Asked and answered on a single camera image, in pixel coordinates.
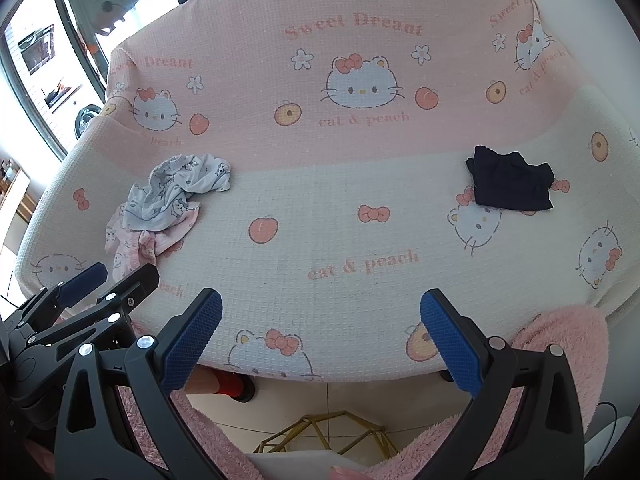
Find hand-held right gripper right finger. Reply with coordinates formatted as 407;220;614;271
420;288;586;480

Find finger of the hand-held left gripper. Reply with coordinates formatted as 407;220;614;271
30;261;109;321
20;262;160;356

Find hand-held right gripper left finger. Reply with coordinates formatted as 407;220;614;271
54;287;223;480

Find pink printed garment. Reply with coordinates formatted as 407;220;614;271
104;205;203;282

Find light blue printed shorts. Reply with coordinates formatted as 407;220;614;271
122;152;233;233

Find red black cylinder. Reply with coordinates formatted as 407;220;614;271
187;367;256;403

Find wooden shelf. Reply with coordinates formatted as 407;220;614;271
0;160;38;241

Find white cushion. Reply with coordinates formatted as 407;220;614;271
245;452;346;480

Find dark navy folded garment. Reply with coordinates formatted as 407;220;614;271
465;145;556;211

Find pink white cat-printed blanket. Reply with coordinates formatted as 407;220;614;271
12;0;640;381

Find gold wire frame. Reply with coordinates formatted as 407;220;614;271
255;410;401;461

